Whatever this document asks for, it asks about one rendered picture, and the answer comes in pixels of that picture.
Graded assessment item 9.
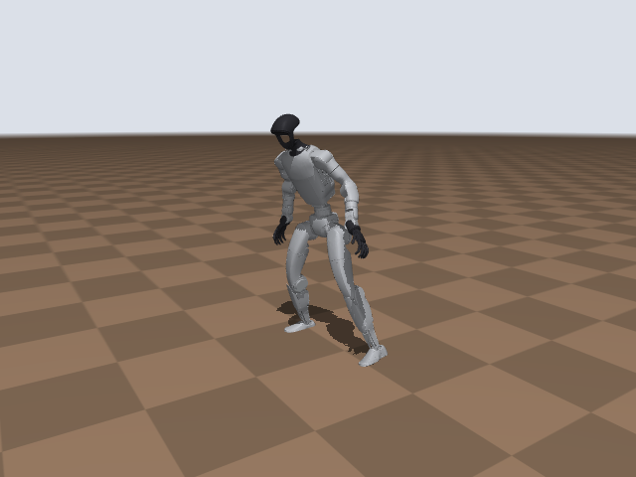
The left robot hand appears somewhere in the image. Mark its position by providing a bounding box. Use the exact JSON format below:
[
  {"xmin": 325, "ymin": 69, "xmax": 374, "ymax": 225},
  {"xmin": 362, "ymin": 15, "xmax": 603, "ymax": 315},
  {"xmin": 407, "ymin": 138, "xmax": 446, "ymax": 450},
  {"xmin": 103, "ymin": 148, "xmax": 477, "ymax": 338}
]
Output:
[{"xmin": 346, "ymin": 220, "xmax": 369, "ymax": 258}]

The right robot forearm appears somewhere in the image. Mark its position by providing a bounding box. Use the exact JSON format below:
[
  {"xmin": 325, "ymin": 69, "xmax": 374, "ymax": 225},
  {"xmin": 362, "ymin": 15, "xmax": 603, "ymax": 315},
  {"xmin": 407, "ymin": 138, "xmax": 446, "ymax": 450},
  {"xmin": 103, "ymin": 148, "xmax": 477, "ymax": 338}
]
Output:
[{"xmin": 281, "ymin": 191, "xmax": 295, "ymax": 224}]

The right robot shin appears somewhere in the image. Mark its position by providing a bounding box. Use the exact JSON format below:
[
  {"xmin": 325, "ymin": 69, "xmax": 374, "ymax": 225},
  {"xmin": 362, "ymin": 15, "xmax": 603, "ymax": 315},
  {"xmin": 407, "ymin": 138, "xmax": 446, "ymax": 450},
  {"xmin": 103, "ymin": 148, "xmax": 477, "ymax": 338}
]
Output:
[{"xmin": 286, "ymin": 284, "xmax": 310, "ymax": 325}]

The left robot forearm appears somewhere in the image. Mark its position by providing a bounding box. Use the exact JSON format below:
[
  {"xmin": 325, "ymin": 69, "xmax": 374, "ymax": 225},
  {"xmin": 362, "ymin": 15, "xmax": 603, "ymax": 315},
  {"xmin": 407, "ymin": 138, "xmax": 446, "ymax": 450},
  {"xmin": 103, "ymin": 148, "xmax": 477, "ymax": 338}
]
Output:
[{"xmin": 344, "ymin": 182, "xmax": 359, "ymax": 230}]

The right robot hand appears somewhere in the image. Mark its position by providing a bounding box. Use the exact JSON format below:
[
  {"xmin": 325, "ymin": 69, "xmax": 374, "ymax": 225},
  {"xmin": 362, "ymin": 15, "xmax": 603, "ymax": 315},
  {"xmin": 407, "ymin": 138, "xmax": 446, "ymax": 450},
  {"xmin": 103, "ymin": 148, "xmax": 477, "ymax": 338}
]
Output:
[{"xmin": 273, "ymin": 216, "xmax": 290, "ymax": 245}]

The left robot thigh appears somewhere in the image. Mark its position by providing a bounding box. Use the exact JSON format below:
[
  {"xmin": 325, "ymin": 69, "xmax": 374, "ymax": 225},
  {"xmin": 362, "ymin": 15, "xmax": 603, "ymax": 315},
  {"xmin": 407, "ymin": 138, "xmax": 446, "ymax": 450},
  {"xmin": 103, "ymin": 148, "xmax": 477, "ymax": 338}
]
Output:
[{"xmin": 327, "ymin": 223, "xmax": 358, "ymax": 304}]

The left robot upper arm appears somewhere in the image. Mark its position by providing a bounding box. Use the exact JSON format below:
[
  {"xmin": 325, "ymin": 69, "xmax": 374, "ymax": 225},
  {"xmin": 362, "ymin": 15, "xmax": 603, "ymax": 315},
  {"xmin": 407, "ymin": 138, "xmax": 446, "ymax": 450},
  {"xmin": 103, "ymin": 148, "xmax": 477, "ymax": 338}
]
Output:
[{"xmin": 310, "ymin": 150, "xmax": 357, "ymax": 198}]

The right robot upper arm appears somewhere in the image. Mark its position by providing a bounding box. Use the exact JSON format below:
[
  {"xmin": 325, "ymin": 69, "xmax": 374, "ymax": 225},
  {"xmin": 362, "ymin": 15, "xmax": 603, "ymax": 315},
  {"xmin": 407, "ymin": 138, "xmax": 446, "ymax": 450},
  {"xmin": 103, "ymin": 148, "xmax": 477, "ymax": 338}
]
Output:
[{"xmin": 274, "ymin": 151, "xmax": 297, "ymax": 194}]

